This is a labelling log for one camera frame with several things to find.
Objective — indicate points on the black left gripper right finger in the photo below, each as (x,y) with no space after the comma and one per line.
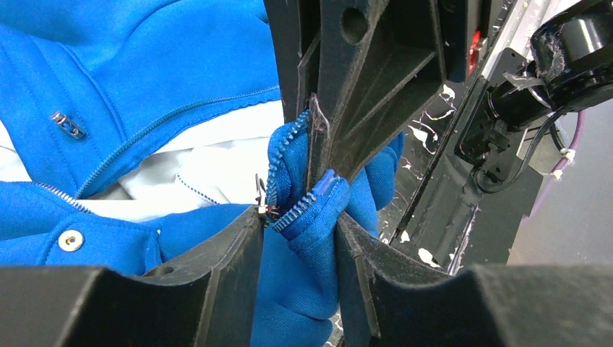
(388,299)

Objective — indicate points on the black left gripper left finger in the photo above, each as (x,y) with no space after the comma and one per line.
(204,297)

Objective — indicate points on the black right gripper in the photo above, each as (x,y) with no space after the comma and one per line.
(380,63)

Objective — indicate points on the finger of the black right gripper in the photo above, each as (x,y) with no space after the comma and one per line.
(295,27)

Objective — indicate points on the blue zip jacket white lining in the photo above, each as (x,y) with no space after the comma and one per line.
(131,132)

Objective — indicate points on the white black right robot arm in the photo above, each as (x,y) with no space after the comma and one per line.
(570,71)

